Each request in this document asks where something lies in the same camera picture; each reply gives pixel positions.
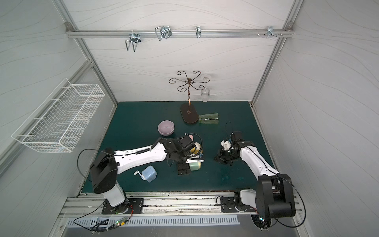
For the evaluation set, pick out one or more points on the purple bowl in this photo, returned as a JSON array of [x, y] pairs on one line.
[[166, 128]]

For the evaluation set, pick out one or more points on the green pencil sharpener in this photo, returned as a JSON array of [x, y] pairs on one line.
[[195, 166]]

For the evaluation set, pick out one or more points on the black round fan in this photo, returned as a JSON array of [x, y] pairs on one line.
[[260, 223]]

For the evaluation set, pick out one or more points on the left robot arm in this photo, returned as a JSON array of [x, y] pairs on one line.
[[109, 164]]

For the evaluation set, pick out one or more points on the white vent grille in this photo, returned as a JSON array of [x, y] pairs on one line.
[[150, 221]]

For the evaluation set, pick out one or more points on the metal double hook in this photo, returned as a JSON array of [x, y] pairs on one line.
[[133, 41]]

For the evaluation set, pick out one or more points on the copper wine glass stand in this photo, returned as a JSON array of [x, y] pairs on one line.
[[188, 111]]

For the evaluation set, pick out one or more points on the metal wire hook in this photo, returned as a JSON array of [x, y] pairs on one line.
[[163, 32]]

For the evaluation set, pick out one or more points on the small metal ring hook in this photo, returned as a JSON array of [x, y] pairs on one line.
[[198, 31]]

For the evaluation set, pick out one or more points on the metal clamp hook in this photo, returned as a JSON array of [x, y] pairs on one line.
[[270, 33]]

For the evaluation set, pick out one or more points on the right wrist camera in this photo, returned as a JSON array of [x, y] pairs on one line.
[[226, 145]]

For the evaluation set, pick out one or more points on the clear hanging wine glass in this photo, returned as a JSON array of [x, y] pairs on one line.
[[205, 92]]

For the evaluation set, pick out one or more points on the yellow pencil sharpener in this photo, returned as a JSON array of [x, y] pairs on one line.
[[194, 151]]

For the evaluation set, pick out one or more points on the aluminium top rail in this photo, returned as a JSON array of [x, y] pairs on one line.
[[176, 34]]

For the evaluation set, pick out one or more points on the white wire basket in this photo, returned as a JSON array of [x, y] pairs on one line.
[[58, 123]]

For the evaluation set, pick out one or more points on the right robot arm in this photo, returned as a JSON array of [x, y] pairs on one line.
[[273, 196]]

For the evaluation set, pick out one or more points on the blue pencil sharpener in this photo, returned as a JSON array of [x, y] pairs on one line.
[[149, 174]]

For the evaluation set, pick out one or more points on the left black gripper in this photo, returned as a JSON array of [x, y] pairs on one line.
[[183, 163]]

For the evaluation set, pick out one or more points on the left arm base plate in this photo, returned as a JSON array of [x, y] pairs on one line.
[[130, 205]]

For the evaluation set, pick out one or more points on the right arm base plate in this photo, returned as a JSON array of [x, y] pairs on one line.
[[233, 204]]

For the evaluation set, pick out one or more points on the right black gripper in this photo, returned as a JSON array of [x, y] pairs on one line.
[[224, 157]]

